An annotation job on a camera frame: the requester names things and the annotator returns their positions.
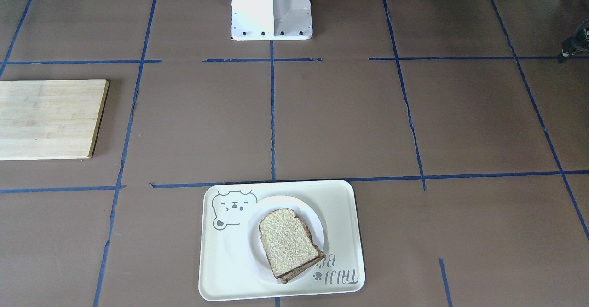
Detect white round plate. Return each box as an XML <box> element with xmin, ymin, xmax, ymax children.
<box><xmin>240</xmin><ymin>195</ymin><xmax>326</xmax><ymax>284</ymax></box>

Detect bread slice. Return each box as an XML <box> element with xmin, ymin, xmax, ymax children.
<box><xmin>258</xmin><ymin>208</ymin><xmax>325</xmax><ymax>284</ymax></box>

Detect cream bear tray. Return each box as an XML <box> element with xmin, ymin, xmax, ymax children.
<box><xmin>198</xmin><ymin>180</ymin><xmax>366</xmax><ymax>301</ymax></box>

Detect wooden cutting board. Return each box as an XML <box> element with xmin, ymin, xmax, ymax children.
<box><xmin>0</xmin><ymin>79</ymin><xmax>109</xmax><ymax>161</ymax></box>

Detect white pedestal column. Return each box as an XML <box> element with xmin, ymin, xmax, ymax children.
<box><xmin>230</xmin><ymin>0</ymin><xmax>313</xmax><ymax>41</ymax></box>

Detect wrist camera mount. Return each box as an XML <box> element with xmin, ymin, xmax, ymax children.
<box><xmin>557</xmin><ymin>19</ymin><xmax>589</xmax><ymax>63</ymax></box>

